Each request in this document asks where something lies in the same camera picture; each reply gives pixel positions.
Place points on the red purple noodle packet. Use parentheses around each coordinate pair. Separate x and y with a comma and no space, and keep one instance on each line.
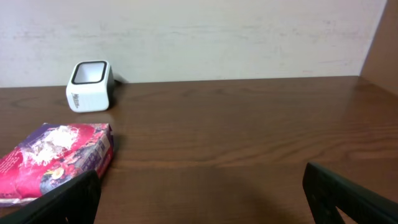
(51,156)

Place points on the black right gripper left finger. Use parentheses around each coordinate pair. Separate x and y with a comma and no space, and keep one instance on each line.
(75,201)

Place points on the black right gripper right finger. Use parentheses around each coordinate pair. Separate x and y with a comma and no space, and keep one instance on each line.
(328,194)

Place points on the white barcode scanner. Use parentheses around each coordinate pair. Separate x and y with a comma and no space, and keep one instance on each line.
(90,87)

